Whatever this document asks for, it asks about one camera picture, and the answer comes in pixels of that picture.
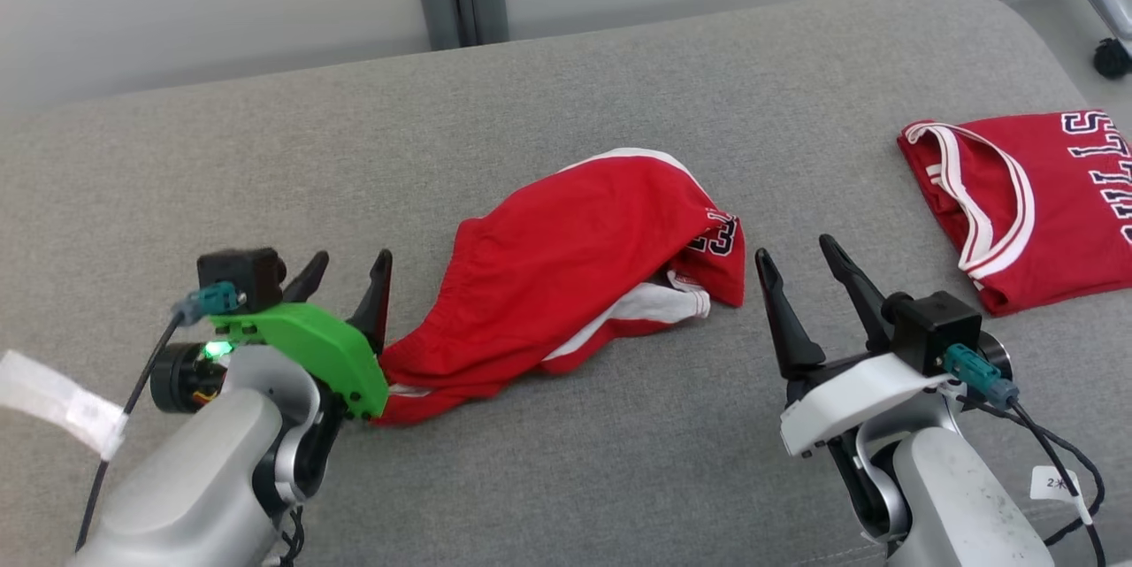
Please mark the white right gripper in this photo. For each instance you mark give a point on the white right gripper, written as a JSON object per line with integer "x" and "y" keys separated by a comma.
{"x": 849, "y": 399}

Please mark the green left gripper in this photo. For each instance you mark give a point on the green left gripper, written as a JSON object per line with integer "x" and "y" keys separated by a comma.
{"x": 327, "y": 346}

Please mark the red basketball shorts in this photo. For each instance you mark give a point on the red basketball shorts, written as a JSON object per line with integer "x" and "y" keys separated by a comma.
{"x": 548, "y": 266}

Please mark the red basketball jersey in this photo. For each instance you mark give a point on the red basketball jersey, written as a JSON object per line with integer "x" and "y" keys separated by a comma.
{"x": 1070, "y": 222}

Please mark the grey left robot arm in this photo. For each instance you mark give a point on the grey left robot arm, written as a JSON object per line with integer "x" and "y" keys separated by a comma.
{"x": 195, "y": 478}

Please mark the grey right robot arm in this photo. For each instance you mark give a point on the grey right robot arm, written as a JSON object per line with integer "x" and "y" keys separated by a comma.
{"x": 955, "y": 496}

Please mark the small white paper tag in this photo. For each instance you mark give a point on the small white paper tag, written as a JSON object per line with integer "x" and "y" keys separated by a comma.
{"x": 1052, "y": 483}

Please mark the white tape label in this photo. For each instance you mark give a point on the white tape label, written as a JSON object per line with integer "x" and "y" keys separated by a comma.
{"x": 62, "y": 403}

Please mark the black caster wheel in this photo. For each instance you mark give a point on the black caster wheel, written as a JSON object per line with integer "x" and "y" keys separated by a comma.
{"x": 1112, "y": 58}

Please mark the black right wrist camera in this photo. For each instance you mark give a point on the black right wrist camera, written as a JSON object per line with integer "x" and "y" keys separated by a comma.
{"x": 933, "y": 328}

